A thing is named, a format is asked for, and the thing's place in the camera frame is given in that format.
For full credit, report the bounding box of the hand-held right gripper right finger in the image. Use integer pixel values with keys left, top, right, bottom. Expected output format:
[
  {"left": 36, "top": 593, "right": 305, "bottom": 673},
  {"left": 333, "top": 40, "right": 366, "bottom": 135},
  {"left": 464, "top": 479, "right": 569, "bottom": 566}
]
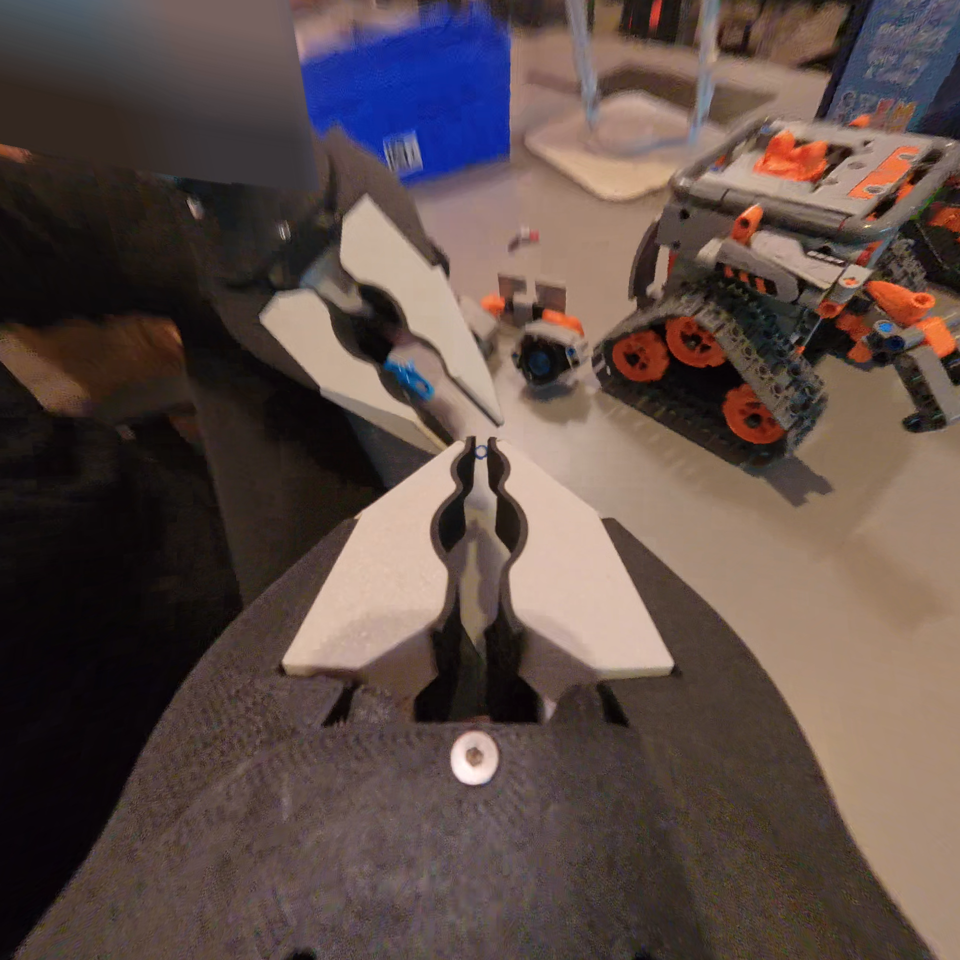
[{"left": 486, "top": 439, "right": 676, "bottom": 720}]

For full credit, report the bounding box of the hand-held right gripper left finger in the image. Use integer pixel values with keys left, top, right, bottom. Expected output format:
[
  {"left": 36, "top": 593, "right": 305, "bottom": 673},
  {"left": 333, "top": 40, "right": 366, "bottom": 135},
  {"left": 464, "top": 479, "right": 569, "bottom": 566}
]
[{"left": 279, "top": 438, "right": 478, "bottom": 721}]

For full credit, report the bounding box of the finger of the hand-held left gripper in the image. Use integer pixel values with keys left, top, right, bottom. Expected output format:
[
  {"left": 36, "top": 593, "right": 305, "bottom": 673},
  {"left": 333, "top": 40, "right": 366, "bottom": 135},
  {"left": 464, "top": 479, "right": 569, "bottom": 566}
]
[
  {"left": 257, "top": 288, "right": 456, "bottom": 456},
  {"left": 339, "top": 193, "right": 505, "bottom": 427}
]

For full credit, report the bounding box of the person's left forearm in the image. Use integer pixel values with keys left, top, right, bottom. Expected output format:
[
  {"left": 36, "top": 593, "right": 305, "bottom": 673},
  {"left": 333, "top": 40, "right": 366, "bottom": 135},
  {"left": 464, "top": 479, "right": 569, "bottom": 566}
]
[{"left": 0, "top": 142, "right": 264, "bottom": 331}]

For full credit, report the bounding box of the blue storage bin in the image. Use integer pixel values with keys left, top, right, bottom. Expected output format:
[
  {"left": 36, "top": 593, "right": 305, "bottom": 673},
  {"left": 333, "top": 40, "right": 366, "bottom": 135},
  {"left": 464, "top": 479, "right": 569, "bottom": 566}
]
[{"left": 300, "top": 3, "right": 513, "bottom": 186}]

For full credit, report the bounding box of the white book stand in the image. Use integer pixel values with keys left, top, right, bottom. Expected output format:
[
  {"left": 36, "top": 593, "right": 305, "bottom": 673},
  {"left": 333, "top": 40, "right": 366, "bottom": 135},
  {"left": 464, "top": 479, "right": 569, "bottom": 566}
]
[{"left": 523, "top": 0, "right": 751, "bottom": 204}]

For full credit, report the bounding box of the dark desk mat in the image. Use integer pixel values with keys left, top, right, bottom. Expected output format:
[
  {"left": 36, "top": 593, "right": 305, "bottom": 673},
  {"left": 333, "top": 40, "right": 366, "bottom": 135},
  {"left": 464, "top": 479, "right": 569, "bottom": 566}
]
[{"left": 600, "top": 63, "right": 777, "bottom": 127}]

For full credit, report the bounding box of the tracked toy robot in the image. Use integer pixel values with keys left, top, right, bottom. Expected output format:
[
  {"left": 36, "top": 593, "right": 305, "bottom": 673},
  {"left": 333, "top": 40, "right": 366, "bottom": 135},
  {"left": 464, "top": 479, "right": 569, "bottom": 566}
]
[{"left": 592, "top": 116, "right": 960, "bottom": 468}]

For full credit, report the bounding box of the blue robot kit box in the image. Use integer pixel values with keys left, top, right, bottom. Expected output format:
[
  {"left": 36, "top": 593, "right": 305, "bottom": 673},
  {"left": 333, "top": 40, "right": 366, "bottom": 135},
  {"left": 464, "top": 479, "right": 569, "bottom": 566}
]
[{"left": 816, "top": 0, "right": 960, "bottom": 141}]

